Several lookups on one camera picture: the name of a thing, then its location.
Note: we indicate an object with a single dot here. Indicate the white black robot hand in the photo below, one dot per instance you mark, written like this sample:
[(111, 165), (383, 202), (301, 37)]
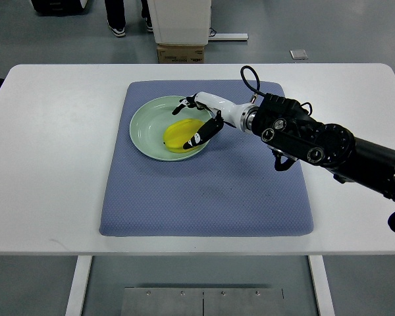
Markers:
[(225, 112)]

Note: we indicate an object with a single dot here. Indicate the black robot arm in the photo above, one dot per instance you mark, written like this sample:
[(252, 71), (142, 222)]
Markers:
[(291, 134)]

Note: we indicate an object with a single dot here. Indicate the small grey floor plate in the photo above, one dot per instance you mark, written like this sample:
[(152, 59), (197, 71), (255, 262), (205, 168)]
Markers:
[(298, 54)]

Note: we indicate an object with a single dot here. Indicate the light green plate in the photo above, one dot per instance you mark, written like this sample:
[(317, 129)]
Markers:
[(150, 121)]

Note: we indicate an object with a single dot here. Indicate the blue quilted mat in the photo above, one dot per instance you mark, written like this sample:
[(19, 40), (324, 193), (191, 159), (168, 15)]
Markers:
[(229, 189)]

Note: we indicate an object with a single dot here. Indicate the cardboard box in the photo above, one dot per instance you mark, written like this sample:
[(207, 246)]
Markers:
[(180, 54)]

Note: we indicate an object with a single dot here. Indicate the white cabinet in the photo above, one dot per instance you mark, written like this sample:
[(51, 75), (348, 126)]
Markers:
[(180, 22)]

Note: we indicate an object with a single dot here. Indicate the person's sneaker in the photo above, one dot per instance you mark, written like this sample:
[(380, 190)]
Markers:
[(117, 32)]

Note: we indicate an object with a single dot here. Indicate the person's dark trouser leg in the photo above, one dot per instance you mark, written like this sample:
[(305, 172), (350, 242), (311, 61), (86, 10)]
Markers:
[(115, 14)]

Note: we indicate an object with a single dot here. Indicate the white table leg right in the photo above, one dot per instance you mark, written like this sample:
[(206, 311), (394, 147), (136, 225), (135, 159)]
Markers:
[(321, 285)]

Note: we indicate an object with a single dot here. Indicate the white table leg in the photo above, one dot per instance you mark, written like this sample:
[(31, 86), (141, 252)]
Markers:
[(321, 285), (79, 286)]

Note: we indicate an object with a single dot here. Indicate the white table leg left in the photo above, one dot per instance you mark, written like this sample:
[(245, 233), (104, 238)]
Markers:
[(79, 286)]

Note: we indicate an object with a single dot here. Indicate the black wheeled object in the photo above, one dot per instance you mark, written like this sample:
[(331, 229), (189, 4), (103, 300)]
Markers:
[(59, 7)]

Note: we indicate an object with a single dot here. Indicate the white floor rail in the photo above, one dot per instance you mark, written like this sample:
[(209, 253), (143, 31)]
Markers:
[(228, 37)]

